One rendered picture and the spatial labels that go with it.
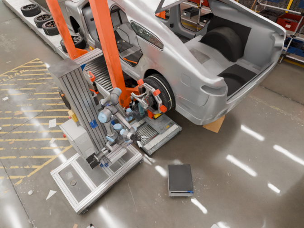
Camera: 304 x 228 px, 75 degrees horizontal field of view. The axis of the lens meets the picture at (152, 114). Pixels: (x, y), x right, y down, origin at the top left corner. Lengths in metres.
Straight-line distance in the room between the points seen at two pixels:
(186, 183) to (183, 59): 1.73
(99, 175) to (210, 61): 2.74
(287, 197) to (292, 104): 2.07
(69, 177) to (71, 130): 1.09
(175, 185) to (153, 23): 2.32
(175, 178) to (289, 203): 1.70
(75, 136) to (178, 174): 1.55
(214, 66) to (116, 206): 2.88
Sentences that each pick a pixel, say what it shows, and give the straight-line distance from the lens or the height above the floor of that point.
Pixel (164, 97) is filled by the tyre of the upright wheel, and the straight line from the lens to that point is 3.08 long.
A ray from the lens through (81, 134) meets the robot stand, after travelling 2.59.
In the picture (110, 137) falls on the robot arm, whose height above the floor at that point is 1.03.
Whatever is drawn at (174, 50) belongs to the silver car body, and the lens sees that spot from 2.74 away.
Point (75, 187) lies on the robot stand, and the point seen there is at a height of 0.21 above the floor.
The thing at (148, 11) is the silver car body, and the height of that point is 1.96.
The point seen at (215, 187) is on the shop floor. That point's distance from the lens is 3.48.
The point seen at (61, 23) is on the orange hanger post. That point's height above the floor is 1.49.
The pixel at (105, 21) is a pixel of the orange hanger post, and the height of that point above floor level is 2.08.
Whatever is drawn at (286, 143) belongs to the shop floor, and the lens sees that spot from 4.32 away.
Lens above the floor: 3.17
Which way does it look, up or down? 49 degrees down
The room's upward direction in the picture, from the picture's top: 5 degrees counter-clockwise
